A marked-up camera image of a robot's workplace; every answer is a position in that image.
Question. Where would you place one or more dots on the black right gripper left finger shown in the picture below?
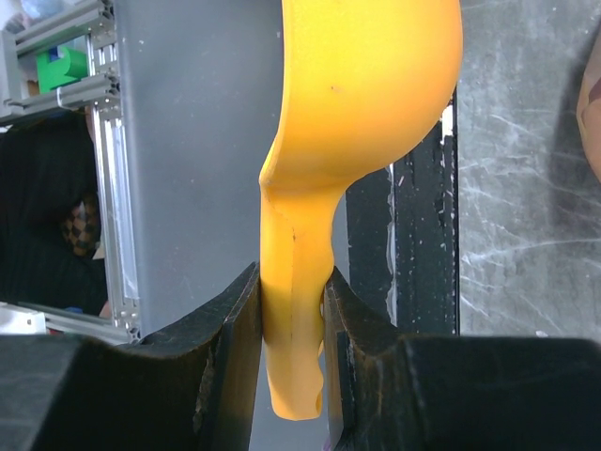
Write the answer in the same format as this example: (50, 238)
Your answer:
(189, 386)

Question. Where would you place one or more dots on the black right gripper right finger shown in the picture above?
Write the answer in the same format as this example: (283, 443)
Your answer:
(393, 391)

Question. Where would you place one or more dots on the yellow plastic litter scoop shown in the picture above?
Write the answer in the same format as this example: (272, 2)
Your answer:
(364, 82)

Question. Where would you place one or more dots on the pink cat litter bag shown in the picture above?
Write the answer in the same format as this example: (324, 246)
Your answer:
(588, 110)

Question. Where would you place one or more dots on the green block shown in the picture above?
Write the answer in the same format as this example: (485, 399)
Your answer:
(60, 66)

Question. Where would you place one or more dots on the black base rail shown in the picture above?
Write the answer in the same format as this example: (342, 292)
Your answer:
(402, 234)

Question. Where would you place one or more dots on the aluminium frame rail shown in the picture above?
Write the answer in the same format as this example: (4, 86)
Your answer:
(93, 21)

